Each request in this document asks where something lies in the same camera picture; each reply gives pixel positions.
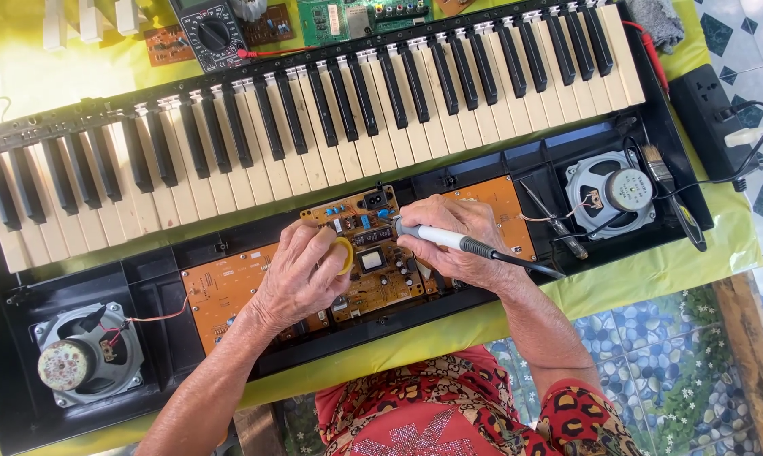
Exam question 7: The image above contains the person's right hand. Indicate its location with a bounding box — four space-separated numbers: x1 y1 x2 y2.
396 193 529 296

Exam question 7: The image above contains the person's left hand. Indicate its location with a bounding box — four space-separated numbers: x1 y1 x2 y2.
253 218 355 331

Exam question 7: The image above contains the white and grey soldering iron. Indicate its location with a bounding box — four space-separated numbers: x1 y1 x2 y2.
393 217 567 280

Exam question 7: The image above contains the small orange circuit board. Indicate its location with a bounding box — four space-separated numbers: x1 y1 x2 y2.
419 175 538 296

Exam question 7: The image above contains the large orange circuit board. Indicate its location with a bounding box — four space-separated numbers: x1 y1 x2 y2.
180 242 331 356

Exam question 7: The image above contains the brown main circuit board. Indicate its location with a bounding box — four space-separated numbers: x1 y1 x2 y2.
299 184 428 323

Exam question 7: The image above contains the row of white and black keys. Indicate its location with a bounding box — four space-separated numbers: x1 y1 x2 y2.
0 3 647 274

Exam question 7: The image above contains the yellow-green tablecloth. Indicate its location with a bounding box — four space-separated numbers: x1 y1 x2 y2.
0 0 763 456

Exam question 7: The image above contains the black keyboard case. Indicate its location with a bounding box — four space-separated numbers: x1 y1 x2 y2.
0 0 715 456

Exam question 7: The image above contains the speaker with grey magnet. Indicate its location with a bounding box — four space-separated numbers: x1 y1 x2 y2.
564 150 658 241

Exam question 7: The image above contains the red leopard print shirt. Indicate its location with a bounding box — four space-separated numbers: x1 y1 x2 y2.
314 345 643 456

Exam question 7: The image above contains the tan circuit board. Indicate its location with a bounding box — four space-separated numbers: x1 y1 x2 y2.
434 0 478 17

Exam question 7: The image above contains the green circuit board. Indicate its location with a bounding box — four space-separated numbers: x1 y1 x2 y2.
297 0 432 47

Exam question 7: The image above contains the speaker with rusty magnet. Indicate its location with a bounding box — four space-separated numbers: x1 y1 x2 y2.
32 301 147 409

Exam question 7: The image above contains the red test probe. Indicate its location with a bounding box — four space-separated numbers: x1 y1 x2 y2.
621 20 671 97

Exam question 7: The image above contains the dark brown circuit board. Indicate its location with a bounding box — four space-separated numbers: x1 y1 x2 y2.
242 3 297 47

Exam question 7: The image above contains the black power strip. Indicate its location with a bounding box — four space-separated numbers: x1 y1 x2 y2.
668 63 763 186

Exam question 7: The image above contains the black multimeter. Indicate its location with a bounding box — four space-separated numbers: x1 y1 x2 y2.
168 0 251 74

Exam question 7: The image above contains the small red-brown circuit board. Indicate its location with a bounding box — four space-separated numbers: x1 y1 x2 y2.
143 24 196 68

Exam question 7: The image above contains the grey cloth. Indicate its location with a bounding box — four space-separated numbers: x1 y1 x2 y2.
625 0 687 55

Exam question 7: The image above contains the white plug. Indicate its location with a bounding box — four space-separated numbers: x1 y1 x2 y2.
723 127 763 148

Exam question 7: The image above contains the loose white piano key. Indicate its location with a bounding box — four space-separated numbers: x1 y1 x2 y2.
79 0 106 44
42 0 69 52
114 0 141 36

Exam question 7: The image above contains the wooden plank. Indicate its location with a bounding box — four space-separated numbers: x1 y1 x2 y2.
711 272 763 456

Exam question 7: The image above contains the clear handle screwdriver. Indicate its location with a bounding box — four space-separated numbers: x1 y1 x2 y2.
519 179 590 261

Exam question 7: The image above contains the black handle paintbrush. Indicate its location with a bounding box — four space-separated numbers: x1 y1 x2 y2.
640 144 707 253

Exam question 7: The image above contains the red test lead wire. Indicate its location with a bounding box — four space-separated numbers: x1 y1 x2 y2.
237 45 319 60

